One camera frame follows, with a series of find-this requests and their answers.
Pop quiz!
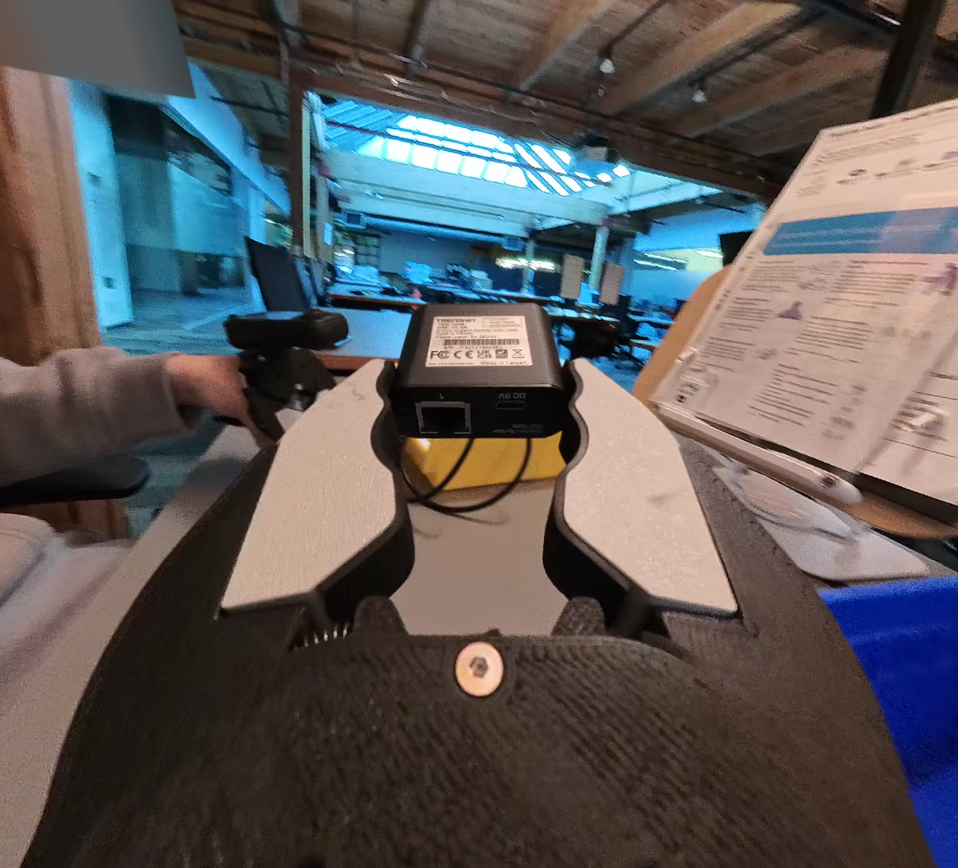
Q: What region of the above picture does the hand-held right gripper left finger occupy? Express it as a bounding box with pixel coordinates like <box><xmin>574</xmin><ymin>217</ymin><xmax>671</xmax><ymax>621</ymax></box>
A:
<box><xmin>221</xmin><ymin>359</ymin><xmax>416</xmax><ymax>633</ymax></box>

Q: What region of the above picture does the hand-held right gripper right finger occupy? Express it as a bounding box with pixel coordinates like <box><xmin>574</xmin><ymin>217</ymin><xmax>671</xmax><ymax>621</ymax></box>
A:
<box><xmin>543</xmin><ymin>357</ymin><xmax>739</xmax><ymax>637</ymax></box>

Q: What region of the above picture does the black ethernet cable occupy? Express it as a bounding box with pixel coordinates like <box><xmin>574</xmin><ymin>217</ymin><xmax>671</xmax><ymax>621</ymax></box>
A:
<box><xmin>397</xmin><ymin>434</ymin><xmax>534</xmax><ymax>514</ymax></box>

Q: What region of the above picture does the yellow plastic bin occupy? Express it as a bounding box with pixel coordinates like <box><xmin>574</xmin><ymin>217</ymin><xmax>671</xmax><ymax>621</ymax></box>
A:
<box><xmin>404</xmin><ymin>432</ymin><xmax>564</xmax><ymax>492</ymax></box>

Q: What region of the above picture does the black network adapter box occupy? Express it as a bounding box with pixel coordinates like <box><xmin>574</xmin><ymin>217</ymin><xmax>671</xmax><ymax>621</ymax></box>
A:
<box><xmin>389</xmin><ymin>302</ymin><xmax>566</xmax><ymax>438</ymax></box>

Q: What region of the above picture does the person's left forearm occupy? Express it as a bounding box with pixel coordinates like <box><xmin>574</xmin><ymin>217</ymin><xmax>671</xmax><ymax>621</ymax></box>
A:
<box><xmin>0</xmin><ymin>347</ymin><xmax>190</xmax><ymax>489</ymax></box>

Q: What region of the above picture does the grey desk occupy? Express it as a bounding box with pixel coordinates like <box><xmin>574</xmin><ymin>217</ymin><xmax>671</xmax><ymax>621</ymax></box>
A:
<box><xmin>22</xmin><ymin>426</ymin><xmax>958</xmax><ymax>862</ymax></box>

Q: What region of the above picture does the person's left hand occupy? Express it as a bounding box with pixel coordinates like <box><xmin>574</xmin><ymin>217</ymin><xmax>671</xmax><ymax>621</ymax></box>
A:
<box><xmin>165</xmin><ymin>355</ymin><xmax>264</xmax><ymax>438</ymax></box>

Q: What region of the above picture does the black office chair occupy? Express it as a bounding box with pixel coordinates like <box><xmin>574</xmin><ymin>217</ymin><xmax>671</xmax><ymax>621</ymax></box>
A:
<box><xmin>245</xmin><ymin>237</ymin><xmax>317</xmax><ymax>316</ymax></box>

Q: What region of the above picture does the instruction sheet on stand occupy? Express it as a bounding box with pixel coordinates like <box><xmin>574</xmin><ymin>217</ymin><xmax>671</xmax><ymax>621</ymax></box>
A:
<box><xmin>636</xmin><ymin>97</ymin><xmax>958</xmax><ymax>582</ymax></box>

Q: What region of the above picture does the instruction sheet with blue banner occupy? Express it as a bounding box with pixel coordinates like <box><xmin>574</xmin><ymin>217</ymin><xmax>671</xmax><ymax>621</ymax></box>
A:
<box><xmin>651</xmin><ymin>205</ymin><xmax>958</xmax><ymax>474</ymax></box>

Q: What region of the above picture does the black chair armrest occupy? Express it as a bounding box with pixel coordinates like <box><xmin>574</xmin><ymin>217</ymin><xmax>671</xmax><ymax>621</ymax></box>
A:
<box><xmin>0</xmin><ymin>455</ymin><xmax>152</xmax><ymax>511</ymax></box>

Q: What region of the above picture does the person's grey clothed torso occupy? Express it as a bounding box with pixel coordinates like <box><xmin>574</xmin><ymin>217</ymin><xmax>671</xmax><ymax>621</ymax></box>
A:
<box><xmin>0</xmin><ymin>509</ymin><xmax>137</xmax><ymax>659</ymax></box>

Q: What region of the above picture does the blue plastic bin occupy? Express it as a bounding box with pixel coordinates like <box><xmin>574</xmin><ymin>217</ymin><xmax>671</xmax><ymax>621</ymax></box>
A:
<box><xmin>818</xmin><ymin>578</ymin><xmax>958</xmax><ymax>868</ymax></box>

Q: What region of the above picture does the plain printed instruction sheet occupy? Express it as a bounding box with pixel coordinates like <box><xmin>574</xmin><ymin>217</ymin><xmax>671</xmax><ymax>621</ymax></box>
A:
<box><xmin>771</xmin><ymin>100</ymin><xmax>958</xmax><ymax>504</ymax></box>

